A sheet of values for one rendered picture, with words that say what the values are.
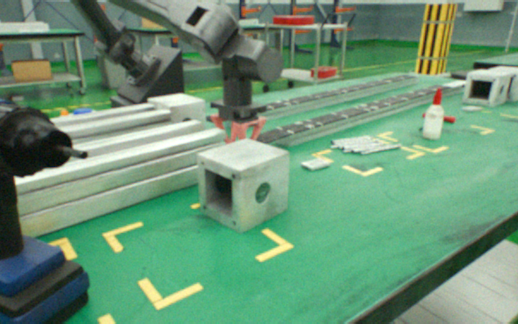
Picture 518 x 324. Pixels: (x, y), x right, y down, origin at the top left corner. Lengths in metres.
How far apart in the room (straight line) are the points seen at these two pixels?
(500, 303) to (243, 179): 1.12
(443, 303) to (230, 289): 1.04
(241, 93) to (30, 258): 0.46
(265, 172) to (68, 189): 0.27
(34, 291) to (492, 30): 12.13
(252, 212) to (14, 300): 0.29
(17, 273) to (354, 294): 0.33
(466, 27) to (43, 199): 12.26
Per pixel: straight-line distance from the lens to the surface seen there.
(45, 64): 5.62
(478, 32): 12.43
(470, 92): 1.45
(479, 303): 1.47
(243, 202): 0.52
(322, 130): 0.96
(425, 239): 0.58
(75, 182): 0.60
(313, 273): 0.48
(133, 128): 0.83
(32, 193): 0.59
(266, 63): 0.67
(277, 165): 0.55
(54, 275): 0.43
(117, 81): 5.90
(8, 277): 0.42
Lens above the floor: 1.07
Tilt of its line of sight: 22 degrees down
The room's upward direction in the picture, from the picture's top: straight up
